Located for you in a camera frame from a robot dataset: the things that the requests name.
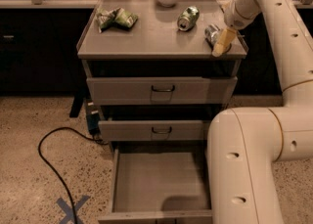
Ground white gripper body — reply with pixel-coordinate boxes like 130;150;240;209
224;0;258;30

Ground silver redbull can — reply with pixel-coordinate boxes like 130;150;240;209
204;24;223;51

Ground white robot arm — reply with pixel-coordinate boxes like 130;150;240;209
207;0;313;224

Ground green soda can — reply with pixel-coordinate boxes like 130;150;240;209
177;6;200;31

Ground grey drawer cabinet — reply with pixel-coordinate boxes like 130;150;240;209
76;0;249;157

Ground grey top drawer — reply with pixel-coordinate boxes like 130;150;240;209
87;77;237;106

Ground grey drawer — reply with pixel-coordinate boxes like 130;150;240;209
99;120;209;142
98;147;212;224
87;77;237;106

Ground grey middle drawer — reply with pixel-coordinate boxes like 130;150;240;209
99;120;209;142

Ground grey bottom drawer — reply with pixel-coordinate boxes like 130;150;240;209
98;147;212;224

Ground green chip bag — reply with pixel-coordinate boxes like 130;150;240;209
96;8;138;32

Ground black power box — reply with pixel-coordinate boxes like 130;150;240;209
85;101;100;135

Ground dark counter with cabinets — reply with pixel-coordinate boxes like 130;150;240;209
0;8;281;96

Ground blue tape cross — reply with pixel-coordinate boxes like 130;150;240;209
57;195;90;224

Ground black floor cable left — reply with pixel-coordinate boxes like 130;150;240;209
37;126;111;224

